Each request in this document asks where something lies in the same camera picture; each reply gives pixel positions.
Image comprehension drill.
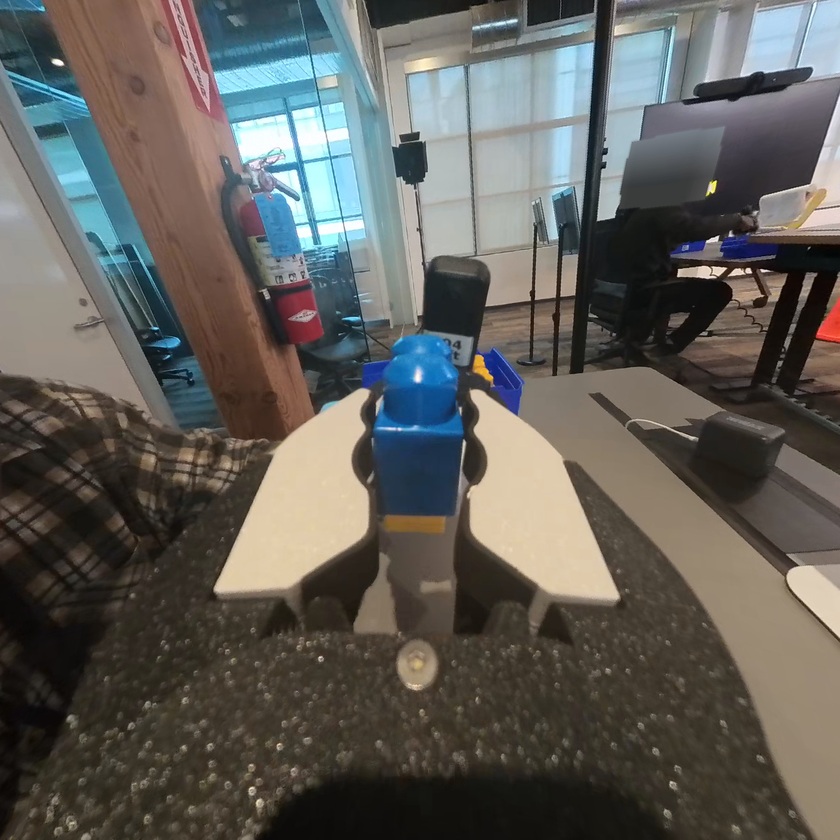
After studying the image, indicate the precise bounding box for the blue two-stud block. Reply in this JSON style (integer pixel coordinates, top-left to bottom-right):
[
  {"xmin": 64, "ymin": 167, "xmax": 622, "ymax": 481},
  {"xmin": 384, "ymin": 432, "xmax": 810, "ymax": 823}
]
[{"xmin": 373, "ymin": 335, "xmax": 466, "ymax": 519}]

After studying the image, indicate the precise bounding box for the red arrow sign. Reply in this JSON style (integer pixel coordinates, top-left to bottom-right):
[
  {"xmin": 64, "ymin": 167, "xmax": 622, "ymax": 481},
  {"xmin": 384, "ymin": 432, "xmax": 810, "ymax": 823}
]
[{"xmin": 161, "ymin": 0, "xmax": 225, "ymax": 122}]

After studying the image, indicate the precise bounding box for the black floor pole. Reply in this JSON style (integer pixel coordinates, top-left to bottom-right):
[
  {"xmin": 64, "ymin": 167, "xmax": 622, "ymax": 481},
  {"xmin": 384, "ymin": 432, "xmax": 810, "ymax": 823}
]
[{"xmin": 568, "ymin": 0, "xmax": 618, "ymax": 376}]

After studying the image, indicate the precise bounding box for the dark grey power adapter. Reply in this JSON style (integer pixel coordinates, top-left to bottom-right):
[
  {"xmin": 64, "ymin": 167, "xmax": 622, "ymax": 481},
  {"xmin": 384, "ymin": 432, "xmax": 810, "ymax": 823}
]
[{"xmin": 696, "ymin": 411, "xmax": 787, "ymax": 480}]

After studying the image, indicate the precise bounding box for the black office chair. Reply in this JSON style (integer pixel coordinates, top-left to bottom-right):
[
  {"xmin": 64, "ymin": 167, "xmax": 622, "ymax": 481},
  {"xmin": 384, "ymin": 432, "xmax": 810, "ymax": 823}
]
[
  {"xmin": 141, "ymin": 327, "xmax": 196, "ymax": 388},
  {"xmin": 586, "ymin": 217, "xmax": 664, "ymax": 349},
  {"xmin": 298, "ymin": 314, "xmax": 370, "ymax": 395}
]

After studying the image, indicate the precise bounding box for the white door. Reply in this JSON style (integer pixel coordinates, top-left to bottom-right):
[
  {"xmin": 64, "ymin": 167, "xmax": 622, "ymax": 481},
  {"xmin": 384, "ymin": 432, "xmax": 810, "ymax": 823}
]
[{"xmin": 0, "ymin": 121, "xmax": 178, "ymax": 427}]

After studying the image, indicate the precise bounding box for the white plastic container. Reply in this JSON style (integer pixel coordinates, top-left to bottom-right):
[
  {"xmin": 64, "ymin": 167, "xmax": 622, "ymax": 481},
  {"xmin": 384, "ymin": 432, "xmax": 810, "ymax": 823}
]
[{"xmin": 756, "ymin": 185, "xmax": 829, "ymax": 231}]

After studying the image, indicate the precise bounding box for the wooden post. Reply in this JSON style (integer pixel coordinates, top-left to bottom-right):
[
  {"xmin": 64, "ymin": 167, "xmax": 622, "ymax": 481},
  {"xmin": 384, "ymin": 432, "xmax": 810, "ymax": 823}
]
[{"xmin": 42, "ymin": 0, "xmax": 315, "ymax": 441}]

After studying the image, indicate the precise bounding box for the large black monitor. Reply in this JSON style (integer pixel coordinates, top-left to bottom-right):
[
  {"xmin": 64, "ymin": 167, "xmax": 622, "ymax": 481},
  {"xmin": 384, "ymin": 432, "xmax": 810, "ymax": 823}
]
[{"xmin": 640, "ymin": 82, "xmax": 840, "ymax": 221}]

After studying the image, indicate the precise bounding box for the white stand with base plate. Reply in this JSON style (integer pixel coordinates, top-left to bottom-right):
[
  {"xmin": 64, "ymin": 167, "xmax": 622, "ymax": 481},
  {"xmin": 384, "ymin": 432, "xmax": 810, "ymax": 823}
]
[{"xmin": 785, "ymin": 564, "xmax": 840, "ymax": 642}]

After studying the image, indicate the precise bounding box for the person's left forearm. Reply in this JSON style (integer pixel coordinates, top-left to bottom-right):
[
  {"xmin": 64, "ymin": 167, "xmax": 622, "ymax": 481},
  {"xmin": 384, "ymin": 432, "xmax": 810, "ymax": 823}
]
[{"xmin": 0, "ymin": 373, "xmax": 275, "ymax": 565}]

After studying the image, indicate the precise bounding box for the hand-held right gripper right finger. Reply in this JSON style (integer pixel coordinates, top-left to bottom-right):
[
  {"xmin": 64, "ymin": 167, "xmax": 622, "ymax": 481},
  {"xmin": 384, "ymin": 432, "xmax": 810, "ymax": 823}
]
[{"xmin": 459, "ymin": 387, "xmax": 621, "ymax": 626}]

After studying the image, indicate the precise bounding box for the wooden desk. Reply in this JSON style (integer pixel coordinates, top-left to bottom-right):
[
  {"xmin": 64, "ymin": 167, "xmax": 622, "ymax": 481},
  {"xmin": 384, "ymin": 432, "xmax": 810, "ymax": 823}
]
[{"xmin": 669, "ymin": 224, "xmax": 840, "ymax": 395}]

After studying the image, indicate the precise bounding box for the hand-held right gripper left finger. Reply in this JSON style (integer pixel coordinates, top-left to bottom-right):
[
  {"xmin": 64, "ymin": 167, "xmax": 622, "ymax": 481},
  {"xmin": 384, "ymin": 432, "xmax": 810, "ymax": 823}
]
[{"xmin": 214, "ymin": 387, "xmax": 382, "ymax": 623}]

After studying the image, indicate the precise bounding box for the red fire extinguisher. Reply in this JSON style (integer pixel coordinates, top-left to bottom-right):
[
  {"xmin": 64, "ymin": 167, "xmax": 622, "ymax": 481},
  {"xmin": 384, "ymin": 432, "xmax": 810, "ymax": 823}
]
[{"xmin": 220, "ymin": 154, "xmax": 326, "ymax": 347}]

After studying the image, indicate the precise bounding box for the white cable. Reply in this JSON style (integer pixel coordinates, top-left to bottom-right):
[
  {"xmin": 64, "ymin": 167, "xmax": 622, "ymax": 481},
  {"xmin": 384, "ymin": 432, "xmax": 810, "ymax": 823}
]
[{"xmin": 625, "ymin": 419, "xmax": 700, "ymax": 442}]

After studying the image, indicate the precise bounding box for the black webcam bar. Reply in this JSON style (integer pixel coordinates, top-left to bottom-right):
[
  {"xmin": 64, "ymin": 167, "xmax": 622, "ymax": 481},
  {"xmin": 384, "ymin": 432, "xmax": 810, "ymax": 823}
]
[{"xmin": 693, "ymin": 67, "xmax": 815, "ymax": 101}]

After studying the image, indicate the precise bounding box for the blue plastic bin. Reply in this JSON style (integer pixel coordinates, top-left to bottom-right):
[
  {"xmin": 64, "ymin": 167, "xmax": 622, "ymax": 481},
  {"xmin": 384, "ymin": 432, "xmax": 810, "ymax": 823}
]
[{"xmin": 362, "ymin": 348, "xmax": 524, "ymax": 417}]

